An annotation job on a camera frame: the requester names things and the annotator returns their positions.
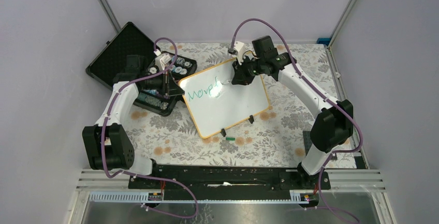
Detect white slotted cable duct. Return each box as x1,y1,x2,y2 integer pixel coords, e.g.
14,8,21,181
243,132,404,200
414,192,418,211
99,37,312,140
88,190,310,204

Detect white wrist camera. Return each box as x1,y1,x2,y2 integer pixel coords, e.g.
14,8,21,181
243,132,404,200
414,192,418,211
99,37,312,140
228,41,245,65
154,50,172,71

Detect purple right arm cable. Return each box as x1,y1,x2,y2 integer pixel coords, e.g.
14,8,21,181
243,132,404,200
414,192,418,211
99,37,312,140
228,18,364,224

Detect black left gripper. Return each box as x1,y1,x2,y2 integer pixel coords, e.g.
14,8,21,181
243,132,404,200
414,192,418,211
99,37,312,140
142,68,184,96

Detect grey lego baseplate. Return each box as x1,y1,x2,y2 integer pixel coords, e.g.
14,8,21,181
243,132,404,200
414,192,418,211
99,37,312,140
302,131,312,154

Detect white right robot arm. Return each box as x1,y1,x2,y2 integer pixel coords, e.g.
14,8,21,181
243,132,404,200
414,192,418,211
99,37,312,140
228,36,354,189

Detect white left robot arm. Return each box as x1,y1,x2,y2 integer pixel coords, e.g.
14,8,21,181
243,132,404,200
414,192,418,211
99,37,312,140
82,50,184,188

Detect blue corner bracket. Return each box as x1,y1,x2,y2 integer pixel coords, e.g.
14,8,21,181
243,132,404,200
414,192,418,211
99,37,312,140
316,38,331,46

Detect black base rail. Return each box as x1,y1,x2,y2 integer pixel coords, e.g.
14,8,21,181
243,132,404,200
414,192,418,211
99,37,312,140
128,165,331,201

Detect floral table mat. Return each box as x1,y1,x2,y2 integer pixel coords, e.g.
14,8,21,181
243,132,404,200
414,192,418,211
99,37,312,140
123,43,337,168

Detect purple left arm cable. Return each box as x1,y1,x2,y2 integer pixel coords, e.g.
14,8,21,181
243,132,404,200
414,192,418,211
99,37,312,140
100,37,200,220

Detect black poker chip case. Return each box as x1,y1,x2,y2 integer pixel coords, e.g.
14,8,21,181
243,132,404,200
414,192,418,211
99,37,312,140
85,22,183,116

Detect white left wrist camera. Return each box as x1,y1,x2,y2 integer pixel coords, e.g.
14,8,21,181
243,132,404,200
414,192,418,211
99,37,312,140
154,50,172,71

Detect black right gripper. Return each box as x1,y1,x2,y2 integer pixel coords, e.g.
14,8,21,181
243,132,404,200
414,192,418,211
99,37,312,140
232,54,265,86

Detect yellow framed whiteboard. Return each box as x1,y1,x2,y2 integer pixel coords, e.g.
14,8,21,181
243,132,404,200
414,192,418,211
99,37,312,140
178,59,270,139

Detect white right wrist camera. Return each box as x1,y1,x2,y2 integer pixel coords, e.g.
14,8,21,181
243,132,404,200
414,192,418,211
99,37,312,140
228,41,245,65

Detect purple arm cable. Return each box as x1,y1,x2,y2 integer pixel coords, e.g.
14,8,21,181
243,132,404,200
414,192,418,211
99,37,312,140
228,18,364,224
100,37,200,220

